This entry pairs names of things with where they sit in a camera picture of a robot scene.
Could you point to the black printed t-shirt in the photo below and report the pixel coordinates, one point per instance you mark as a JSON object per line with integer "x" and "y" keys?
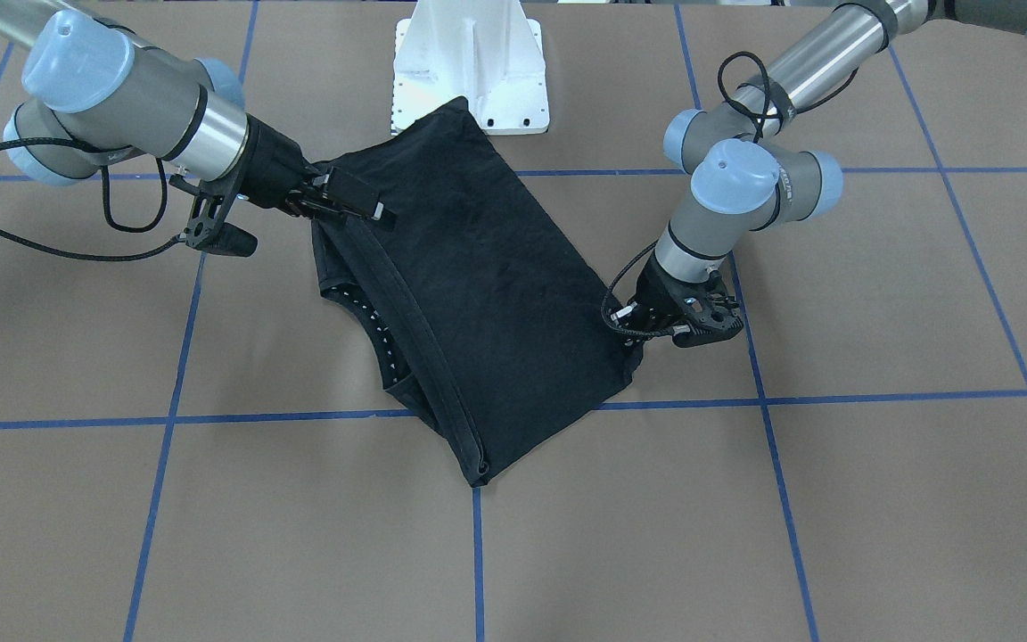
{"x": 485, "y": 320}

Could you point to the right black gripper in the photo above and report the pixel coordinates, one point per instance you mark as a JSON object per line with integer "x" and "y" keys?
{"x": 272, "y": 167}

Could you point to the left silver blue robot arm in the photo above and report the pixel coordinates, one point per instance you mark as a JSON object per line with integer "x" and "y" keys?
{"x": 741, "y": 182}

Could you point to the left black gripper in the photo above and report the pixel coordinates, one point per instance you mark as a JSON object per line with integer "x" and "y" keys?
{"x": 657, "y": 289}

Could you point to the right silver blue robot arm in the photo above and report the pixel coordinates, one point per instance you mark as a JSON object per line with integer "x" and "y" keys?
{"x": 99, "y": 94}

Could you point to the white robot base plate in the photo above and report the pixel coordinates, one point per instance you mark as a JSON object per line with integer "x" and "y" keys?
{"x": 488, "y": 52}

